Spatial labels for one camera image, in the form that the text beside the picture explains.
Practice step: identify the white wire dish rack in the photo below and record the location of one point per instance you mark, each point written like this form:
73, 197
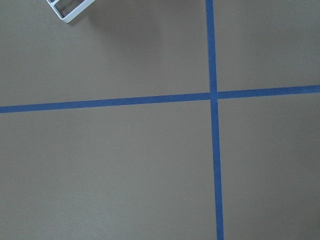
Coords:
67, 10

